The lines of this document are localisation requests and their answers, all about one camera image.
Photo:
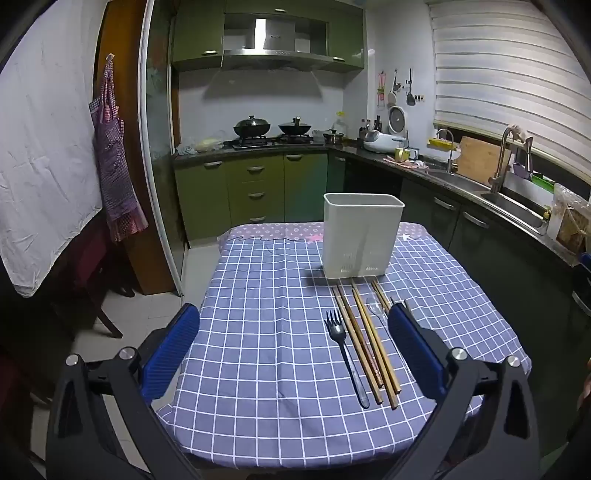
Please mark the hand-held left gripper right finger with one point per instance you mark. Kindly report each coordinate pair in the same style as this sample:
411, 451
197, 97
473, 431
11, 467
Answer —
415, 350

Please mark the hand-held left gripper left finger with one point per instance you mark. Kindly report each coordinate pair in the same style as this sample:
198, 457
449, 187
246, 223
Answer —
173, 350

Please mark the clear plastic spoon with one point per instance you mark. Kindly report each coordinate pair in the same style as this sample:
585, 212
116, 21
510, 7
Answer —
373, 305

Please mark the black plastic fork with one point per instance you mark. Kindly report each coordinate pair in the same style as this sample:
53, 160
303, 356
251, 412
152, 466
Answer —
333, 323

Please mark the white plastic utensil holder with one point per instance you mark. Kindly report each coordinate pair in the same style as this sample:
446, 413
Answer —
360, 230

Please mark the blue checked tablecloth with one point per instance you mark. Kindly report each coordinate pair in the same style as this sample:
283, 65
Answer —
268, 332

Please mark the red wooden chair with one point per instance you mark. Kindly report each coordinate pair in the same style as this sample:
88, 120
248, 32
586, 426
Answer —
92, 267

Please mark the steel sink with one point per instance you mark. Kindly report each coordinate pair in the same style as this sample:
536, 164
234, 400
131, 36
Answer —
498, 198

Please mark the green base cabinets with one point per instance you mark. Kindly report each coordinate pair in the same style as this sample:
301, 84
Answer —
258, 194

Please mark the pink striped cloth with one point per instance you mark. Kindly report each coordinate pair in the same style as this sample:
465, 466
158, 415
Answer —
406, 164

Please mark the yellow mug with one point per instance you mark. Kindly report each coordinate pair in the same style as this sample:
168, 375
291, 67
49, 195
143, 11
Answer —
401, 154

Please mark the white mug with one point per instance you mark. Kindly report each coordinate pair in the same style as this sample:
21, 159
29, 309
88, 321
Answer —
414, 153

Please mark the purple checked apron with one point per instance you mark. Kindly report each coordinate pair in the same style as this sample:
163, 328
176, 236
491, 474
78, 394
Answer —
113, 161

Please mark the grey dish cloth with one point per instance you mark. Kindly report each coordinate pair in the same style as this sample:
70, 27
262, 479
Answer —
187, 149

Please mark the wooden cutting board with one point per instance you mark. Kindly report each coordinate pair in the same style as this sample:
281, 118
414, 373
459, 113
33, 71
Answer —
480, 159

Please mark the clear printed bag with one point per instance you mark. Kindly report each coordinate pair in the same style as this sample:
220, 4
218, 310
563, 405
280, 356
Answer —
570, 217

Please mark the curved steel faucet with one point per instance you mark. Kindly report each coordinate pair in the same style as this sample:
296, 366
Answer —
448, 147

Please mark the yellow sponge rack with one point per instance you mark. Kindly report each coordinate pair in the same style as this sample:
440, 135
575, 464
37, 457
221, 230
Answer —
442, 144

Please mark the plastic bag with food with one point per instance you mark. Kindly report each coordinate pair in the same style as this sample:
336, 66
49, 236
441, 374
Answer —
208, 144

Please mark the tall steel faucet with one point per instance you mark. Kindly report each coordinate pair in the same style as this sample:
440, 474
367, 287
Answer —
501, 157

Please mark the white rice cooker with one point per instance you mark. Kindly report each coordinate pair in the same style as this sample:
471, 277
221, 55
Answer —
383, 141

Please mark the sliding glass door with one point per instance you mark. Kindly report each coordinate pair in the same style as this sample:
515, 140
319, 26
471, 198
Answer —
159, 138

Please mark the gas stove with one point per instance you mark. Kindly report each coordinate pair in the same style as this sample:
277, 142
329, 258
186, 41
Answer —
258, 142

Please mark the sauce bottles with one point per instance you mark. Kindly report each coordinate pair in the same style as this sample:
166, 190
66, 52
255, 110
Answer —
369, 129

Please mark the small steel pot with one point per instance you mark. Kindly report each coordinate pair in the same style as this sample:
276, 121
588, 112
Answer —
333, 137

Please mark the black wok with lid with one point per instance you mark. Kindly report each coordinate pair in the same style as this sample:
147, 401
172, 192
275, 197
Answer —
251, 127
295, 127

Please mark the cooking oil bottle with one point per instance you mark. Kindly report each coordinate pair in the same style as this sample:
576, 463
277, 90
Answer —
340, 123

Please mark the white hanging sheet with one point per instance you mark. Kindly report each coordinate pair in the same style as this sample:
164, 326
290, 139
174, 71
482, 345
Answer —
46, 138

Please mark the hanging black spatula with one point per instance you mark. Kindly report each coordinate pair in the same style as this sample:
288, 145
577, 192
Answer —
410, 94

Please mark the white window blind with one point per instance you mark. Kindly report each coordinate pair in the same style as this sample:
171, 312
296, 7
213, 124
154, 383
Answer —
508, 69

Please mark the steel range hood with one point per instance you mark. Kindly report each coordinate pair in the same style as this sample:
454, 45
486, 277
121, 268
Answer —
272, 41

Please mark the green wall cabinets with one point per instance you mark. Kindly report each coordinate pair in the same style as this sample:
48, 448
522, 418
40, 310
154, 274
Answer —
198, 32

